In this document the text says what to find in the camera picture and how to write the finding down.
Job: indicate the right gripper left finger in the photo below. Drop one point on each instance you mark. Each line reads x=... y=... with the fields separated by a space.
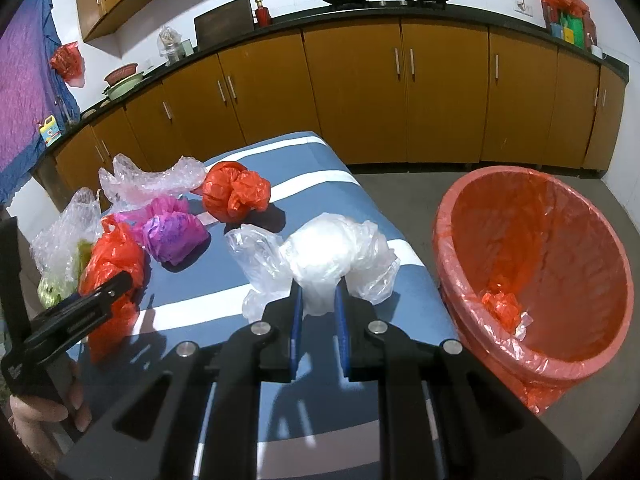
x=196 y=411

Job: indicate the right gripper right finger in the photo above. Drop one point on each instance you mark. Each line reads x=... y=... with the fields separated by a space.
x=443 y=414

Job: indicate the small red bag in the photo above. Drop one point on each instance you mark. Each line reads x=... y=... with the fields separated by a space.
x=506 y=310

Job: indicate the white clear plastic bag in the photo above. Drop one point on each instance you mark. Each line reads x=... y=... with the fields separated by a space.
x=317 y=256

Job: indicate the red lined trash basket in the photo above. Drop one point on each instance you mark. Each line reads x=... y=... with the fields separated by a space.
x=512 y=229

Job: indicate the person left hand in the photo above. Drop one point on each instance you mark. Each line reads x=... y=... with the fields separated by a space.
x=30 y=412

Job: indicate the green plastic bag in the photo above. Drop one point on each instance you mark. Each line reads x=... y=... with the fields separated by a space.
x=62 y=270

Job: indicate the clear bubble wrap bag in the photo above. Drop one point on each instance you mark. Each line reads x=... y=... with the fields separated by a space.
x=80 y=219

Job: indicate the magenta purple plastic bag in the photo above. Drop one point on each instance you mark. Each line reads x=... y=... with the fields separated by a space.
x=165 y=228

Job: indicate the pinkish bubble wrap sheet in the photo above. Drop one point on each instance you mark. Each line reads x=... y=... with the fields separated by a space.
x=128 y=187

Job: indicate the yellow detergent jug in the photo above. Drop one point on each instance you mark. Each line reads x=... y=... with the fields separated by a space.
x=50 y=130

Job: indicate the purple blue curtain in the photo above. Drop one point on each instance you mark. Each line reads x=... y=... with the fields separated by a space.
x=31 y=91

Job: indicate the red plastic bag rear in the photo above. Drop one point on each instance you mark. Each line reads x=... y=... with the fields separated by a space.
x=230 y=192

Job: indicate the green and red basins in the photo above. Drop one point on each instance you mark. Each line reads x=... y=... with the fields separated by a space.
x=122 y=80

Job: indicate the hanging red plastic bag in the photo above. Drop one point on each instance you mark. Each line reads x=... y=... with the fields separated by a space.
x=68 y=62

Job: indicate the glass jar with bag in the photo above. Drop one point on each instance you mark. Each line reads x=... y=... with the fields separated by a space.
x=173 y=48

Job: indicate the wooden lower cabinets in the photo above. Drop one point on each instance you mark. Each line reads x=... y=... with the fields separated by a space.
x=382 y=86

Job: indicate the dark cutting board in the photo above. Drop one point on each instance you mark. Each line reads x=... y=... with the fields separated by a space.
x=226 y=22

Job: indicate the red bottle on counter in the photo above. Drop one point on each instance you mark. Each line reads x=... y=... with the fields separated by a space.
x=262 y=14

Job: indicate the red bag with groceries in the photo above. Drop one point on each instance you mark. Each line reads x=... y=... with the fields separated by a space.
x=571 y=21

